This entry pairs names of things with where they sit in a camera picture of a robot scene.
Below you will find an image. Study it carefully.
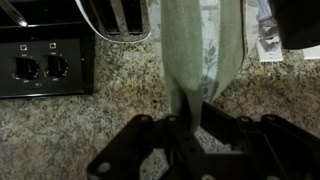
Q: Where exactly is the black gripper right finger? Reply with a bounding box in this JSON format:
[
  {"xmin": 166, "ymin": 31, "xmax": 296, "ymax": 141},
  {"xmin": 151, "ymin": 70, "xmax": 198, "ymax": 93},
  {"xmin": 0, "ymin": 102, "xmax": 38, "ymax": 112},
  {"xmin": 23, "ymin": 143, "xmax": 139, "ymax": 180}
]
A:
[{"xmin": 200, "ymin": 101, "xmax": 320, "ymax": 180}]

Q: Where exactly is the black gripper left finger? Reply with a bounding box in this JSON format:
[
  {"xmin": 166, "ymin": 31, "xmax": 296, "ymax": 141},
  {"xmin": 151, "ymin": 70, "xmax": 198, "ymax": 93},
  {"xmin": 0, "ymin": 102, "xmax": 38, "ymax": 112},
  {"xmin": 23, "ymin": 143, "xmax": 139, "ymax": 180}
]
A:
[{"xmin": 87, "ymin": 114, "xmax": 205, "ymax": 180}]

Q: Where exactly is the green patterned towel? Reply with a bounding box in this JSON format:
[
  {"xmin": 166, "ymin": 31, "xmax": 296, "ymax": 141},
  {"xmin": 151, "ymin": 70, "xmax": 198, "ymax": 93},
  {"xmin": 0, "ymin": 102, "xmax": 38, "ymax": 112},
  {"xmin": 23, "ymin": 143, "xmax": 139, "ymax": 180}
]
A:
[{"xmin": 159, "ymin": 0, "xmax": 246, "ymax": 133}]

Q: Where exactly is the black electric stove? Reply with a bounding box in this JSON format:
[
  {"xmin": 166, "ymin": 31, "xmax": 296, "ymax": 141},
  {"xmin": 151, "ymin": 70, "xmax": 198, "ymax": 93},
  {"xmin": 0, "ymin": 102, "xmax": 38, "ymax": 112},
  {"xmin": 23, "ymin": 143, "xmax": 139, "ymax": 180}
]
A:
[{"xmin": 0, "ymin": 0, "xmax": 96, "ymax": 99}]

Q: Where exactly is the large black object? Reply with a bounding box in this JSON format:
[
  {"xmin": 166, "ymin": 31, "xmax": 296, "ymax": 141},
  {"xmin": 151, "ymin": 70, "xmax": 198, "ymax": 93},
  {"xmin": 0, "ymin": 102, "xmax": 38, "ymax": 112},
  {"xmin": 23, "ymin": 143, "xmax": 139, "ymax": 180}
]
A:
[{"xmin": 269, "ymin": 0, "xmax": 320, "ymax": 50}]

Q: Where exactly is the white chrome toaster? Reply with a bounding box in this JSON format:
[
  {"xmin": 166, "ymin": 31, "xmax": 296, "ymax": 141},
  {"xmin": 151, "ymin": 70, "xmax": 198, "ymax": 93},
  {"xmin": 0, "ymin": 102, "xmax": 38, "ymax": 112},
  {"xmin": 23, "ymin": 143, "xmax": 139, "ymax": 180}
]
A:
[{"xmin": 74, "ymin": 0, "xmax": 153, "ymax": 43}]

